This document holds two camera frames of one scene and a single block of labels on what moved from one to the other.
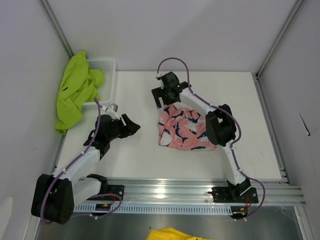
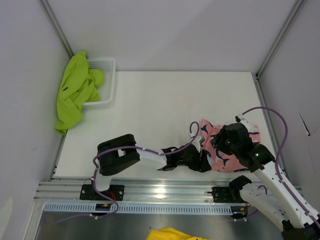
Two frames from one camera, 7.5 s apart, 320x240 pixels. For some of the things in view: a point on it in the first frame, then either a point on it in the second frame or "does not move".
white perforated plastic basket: [106, 93] does not move
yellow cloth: [169, 233] does not move
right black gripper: [158, 93] -> [217, 141]
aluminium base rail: [145, 191] does not move
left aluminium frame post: [56, 27] does not move
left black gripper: [133, 127] -> [205, 166]
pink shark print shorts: [182, 127] -> [219, 160]
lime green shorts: [79, 84] does not move
